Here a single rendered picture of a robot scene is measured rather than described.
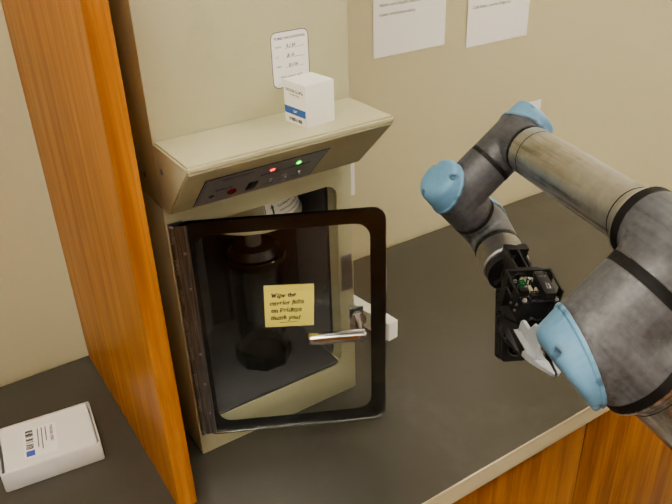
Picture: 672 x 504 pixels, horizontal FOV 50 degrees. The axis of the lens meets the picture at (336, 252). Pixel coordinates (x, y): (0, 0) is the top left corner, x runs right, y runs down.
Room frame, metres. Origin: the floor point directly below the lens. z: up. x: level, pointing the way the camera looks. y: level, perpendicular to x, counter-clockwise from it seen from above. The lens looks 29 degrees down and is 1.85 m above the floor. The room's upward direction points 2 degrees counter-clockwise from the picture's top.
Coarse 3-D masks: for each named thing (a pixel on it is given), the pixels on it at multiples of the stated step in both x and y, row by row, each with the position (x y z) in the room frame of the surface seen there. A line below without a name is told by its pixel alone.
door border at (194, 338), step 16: (176, 240) 0.91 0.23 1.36; (176, 256) 0.91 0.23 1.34; (192, 272) 0.91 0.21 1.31; (192, 288) 0.91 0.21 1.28; (192, 304) 0.91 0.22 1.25; (192, 320) 0.91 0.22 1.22; (192, 336) 0.91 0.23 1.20; (192, 368) 0.91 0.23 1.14; (208, 384) 0.91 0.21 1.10; (208, 400) 0.91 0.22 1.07; (208, 416) 0.91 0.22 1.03; (208, 432) 0.91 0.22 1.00
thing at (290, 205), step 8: (280, 200) 1.05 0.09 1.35; (288, 200) 1.07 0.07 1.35; (296, 200) 1.09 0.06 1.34; (256, 208) 1.03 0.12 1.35; (264, 208) 1.03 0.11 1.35; (272, 208) 1.04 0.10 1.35; (280, 208) 1.04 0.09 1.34; (288, 208) 1.06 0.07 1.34; (296, 208) 1.07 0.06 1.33; (232, 216) 1.02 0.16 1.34; (240, 216) 1.02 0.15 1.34
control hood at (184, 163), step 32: (224, 128) 0.96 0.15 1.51; (256, 128) 0.96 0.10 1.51; (288, 128) 0.95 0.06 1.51; (320, 128) 0.95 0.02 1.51; (352, 128) 0.95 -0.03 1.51; (384, 128) 0.99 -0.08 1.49; (160, 160) 0.90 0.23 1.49; (192, 160) 0.85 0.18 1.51; (224, 160) 0.85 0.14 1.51; (256, 160) 0.88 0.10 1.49; (352, 160) 1.05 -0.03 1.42; (192, 192) 0.87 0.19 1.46
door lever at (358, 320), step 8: (352, 320) 0.93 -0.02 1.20; (360, 320) 0.92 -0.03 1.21; (360, 328) 0.90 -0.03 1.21; (312, 336) 0.88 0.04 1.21; (320, 336) 0.88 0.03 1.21; (328, 336) 0.88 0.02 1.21; (336, 336) 0.88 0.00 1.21; (344, 336) 0.88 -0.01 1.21; (352, 336) 0.88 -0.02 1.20; (360, 336) 0.88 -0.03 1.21; (312, 344) 0.88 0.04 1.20; (320, 344) 0.88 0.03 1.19
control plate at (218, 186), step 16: (288, 160) 0.92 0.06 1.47; (304, 160) 0.95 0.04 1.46; (320, 160) 0.98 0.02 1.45; (224, 176) 0.87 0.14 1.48; (240, 176) 0.89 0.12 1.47; (256, 176) 0.92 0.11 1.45; (272, 176) 0.95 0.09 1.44; (288, 176) 0.98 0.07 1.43; (208, 192) 0.89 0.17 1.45; (224, 192) 0.91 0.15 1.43; (240, 192) 0.94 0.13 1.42
